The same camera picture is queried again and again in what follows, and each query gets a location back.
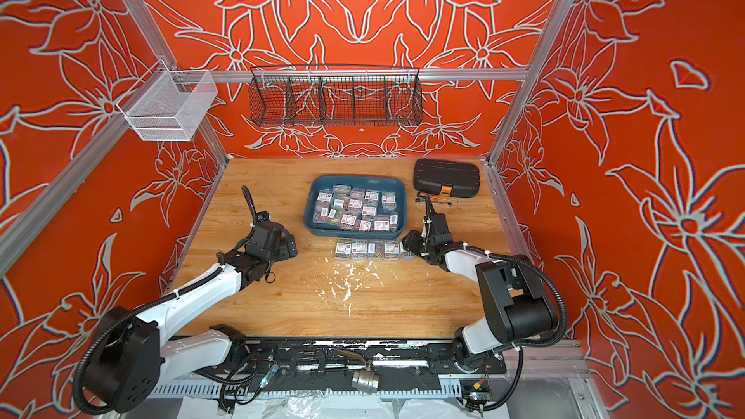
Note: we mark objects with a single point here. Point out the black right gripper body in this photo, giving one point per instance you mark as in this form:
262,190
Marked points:
425,245

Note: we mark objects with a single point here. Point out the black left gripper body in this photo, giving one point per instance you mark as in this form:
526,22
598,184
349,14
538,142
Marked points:
283,252

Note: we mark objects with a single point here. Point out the clear paper clip box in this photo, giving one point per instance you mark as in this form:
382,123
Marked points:
343,250
359,250
375,250
405,254
391,251

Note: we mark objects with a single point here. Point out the blue plastic storage tray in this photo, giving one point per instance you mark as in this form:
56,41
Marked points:
356,207

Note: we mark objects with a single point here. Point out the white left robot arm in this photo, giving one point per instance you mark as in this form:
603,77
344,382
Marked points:
132,352

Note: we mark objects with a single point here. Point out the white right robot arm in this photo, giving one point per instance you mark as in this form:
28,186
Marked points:
522,305

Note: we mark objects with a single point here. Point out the orange black ratchet wrench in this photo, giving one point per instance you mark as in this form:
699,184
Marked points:
421,197

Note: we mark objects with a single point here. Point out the black plastic tool case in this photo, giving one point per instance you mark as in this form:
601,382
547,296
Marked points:
460,179

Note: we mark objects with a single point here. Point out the silver metal cylinder fitting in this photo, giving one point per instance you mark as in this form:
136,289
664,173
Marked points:
365,381

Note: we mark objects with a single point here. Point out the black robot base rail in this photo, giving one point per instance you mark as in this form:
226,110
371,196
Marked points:
408,368

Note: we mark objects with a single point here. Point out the black wire wall basket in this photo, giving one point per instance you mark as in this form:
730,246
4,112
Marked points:
347,96

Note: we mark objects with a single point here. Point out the white wire mesh basket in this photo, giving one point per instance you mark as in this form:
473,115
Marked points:
165,110

